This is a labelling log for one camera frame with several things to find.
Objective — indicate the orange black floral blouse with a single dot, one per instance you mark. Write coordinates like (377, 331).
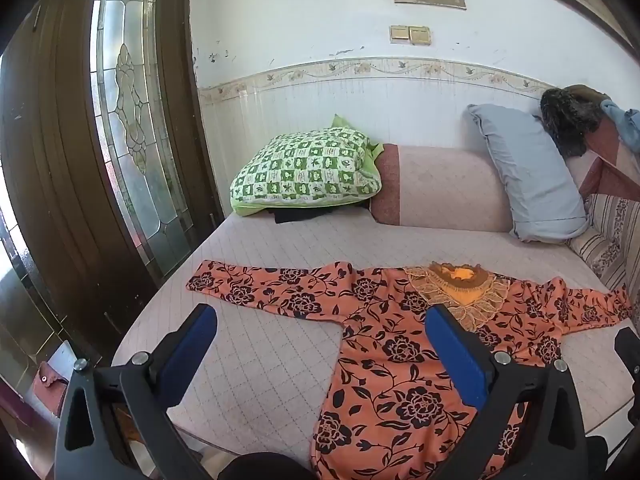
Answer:
(391, 411)

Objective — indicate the gold wall switch plate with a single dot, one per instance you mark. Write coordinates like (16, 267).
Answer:
(415, 35)

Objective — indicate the red bag on floor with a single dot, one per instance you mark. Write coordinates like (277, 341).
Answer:
(50, 388)

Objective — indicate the wooden door with stained glass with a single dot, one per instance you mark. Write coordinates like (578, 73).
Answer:
(103, 155)

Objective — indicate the light blue pillow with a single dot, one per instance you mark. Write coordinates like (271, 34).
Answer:
(543, 197)

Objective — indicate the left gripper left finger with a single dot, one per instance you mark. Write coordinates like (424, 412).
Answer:
(90, 443)

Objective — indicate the green white patterned pillow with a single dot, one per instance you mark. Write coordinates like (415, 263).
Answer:
(328, 167)

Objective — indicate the blue denim garment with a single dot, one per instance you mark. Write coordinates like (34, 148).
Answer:
(627, 123)

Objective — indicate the black folded cloth under pillow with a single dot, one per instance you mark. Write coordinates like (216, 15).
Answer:
(287, 215)

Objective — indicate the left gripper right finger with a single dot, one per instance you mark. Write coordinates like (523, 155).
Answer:
(551, 444)

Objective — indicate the pink quilted bolster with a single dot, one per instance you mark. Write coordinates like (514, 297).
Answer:
(440, 188)

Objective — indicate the striped floral cushion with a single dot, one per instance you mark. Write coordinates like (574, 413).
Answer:
(610, 245)

